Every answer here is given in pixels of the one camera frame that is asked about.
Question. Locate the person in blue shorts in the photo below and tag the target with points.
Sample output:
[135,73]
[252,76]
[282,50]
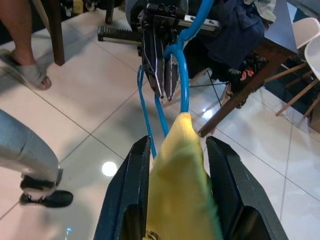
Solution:
[22,37]

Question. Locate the yellow shirt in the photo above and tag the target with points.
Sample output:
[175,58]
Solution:
[180,187]

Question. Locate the white chair wooden legs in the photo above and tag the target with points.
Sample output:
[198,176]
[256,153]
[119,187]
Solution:
[315,57]
[307,30]

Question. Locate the grey slipper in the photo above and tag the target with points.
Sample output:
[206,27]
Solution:
[32,72]

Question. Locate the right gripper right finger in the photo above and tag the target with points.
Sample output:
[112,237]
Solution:
[237,200]

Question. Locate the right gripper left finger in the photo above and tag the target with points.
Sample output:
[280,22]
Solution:
[125,195]

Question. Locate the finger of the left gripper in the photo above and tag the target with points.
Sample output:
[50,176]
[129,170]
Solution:
[172,75]
[153,62]

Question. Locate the dark wooden table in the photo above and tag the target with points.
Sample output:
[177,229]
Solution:
[240,93]

